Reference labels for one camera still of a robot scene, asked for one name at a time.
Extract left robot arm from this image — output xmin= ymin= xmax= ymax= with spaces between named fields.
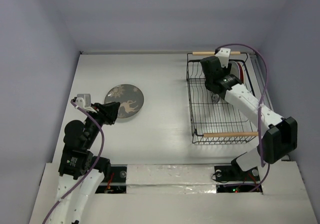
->
xmin=43 ymin=95 xmax=121 ymax=224

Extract blue patterned plate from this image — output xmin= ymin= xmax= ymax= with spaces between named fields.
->
xmin=211 ymin=92 xmax=221 ymax=104

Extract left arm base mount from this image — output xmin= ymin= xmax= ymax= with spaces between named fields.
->
xmin=95 ymin=165 xmax=127 ymax=194

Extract red plate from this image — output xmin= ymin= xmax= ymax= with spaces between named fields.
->
xmin=236 ymin=61 xmax=246 ymax=84

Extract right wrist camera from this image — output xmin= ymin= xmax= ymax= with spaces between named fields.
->
xmin=214 ymin=47 xmax=231 ymax=68

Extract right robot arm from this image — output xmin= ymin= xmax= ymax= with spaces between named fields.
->
xmin=200 ymin=56 xmax=298 ymax=180

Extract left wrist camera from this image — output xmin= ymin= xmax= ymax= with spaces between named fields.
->
xmin=75 ymin=93 xmax=92 ymax=109

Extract grey reindeer plate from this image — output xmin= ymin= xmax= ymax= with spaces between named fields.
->
xmin=104 ymin=84 xmax=145 ymax=119

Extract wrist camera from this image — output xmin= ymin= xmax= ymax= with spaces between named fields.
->
xmin=214 ymin=47 xmax=231 ymax=68
xmin=75 ymin=93 xmax=92 ymax=109

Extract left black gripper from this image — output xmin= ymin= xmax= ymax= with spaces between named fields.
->
xmin=84 ymin=100 xmax=120 ymax=148

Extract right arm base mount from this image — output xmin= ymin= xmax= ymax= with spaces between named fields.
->
xmin=211 ymin=165 xmax=261 ymax=194

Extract black wire dish rack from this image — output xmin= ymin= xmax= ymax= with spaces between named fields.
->
xmin=186 ymin=53 xmax=258 ymax=145

